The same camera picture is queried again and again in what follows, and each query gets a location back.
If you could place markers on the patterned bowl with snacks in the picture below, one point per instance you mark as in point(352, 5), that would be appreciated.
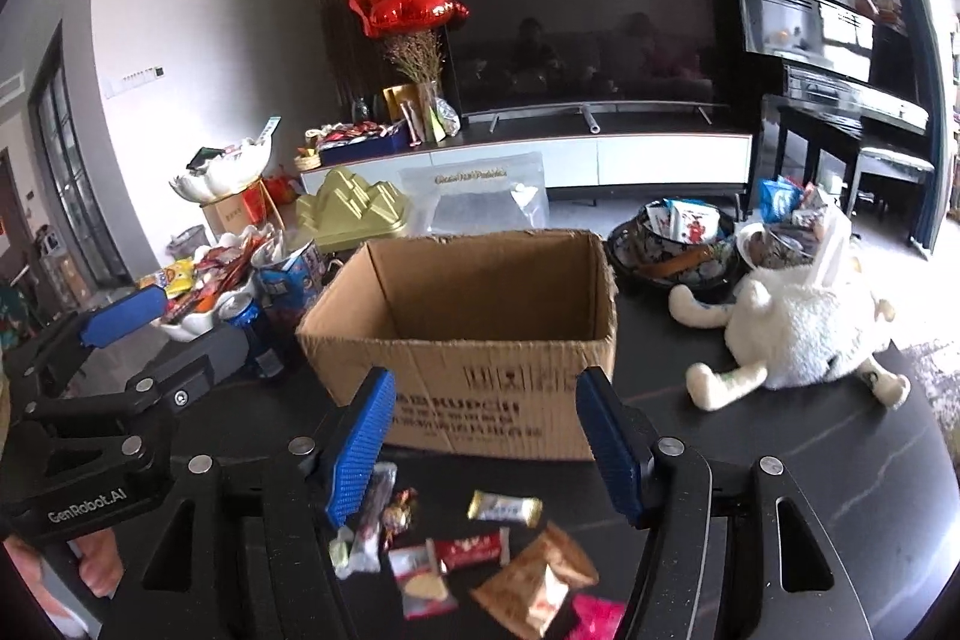
point(660, 261)

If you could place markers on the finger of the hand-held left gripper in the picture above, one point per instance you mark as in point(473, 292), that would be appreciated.
point(124, 314)
point(176, 389)

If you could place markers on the black upright piano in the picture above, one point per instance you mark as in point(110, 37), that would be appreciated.
point(825, 78)

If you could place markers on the black framed glass door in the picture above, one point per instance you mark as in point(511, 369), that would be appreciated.
point(71, 175)

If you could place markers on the black piano bench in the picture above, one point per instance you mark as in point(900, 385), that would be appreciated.
point(892, 159)

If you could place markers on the small cardboard carton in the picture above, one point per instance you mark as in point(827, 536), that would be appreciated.
point(225, 216)

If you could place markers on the white packet with cracker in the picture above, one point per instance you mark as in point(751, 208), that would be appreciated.
point(420, 584)

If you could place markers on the black curved television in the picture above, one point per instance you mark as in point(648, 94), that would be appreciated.
point(585, 33)

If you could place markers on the person's left hand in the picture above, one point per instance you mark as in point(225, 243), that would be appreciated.
point(94, 561)

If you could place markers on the brown cardboard box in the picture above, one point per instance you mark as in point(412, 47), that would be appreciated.
point(487, 389)

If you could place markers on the red gold candy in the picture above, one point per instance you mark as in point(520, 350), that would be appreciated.
point(397, 514)

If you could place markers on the white plush toy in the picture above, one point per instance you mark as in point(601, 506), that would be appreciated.
point(795, 325)

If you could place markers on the white lotus bowl on stand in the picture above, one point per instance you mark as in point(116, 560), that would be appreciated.
point(225, 171)

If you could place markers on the blue drink can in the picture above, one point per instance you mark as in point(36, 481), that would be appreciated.
point(244, 317)

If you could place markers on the blue snack canister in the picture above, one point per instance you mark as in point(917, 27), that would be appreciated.
point(289, 284)

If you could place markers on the white plastic bag with snacks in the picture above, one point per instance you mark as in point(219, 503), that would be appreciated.
point(795, 235)

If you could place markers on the white lotus bowl with snacks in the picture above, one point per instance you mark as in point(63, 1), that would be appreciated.
point(202, 302)

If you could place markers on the dried flowers in glass vase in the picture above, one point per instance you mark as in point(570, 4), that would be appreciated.
point(421, 70)

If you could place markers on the clear candy stick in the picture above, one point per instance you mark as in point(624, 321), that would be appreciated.
point(369, 535)

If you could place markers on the red snack packet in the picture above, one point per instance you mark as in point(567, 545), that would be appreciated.
point(469, 551)

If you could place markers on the red heart foil balloon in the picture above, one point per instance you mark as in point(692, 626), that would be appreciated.
point(420, 10)
point(367, 6)

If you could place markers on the blue tray of candies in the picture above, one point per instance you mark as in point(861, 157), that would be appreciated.
point(360, 144)

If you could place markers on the gold gift bag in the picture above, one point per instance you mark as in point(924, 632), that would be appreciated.
point(397, 100)

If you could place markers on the clear zip bag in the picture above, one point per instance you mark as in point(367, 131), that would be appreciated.
point(480, 190)

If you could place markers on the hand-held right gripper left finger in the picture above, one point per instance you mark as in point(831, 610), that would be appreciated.
point(361, 452)

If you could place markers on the gold mountain shaped tin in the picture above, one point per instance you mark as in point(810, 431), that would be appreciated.
point(352, 209)

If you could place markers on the pink snack packet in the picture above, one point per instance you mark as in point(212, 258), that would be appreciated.
point(598, 619)

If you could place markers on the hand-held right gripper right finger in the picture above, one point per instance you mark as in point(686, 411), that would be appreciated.
point(611, 449)

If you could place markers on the silver foil wrap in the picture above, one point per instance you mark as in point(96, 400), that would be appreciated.
point(446, 119)

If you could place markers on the gold white candy bar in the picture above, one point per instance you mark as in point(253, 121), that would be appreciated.
point(504, 509)

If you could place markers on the white black tv stand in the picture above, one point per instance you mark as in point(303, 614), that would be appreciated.
point(637, 160)

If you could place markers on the brown snack packet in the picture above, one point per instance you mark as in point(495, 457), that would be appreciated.
point(532, 584)

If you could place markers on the yellow snack packet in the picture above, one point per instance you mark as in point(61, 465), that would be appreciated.
point(178, 278)

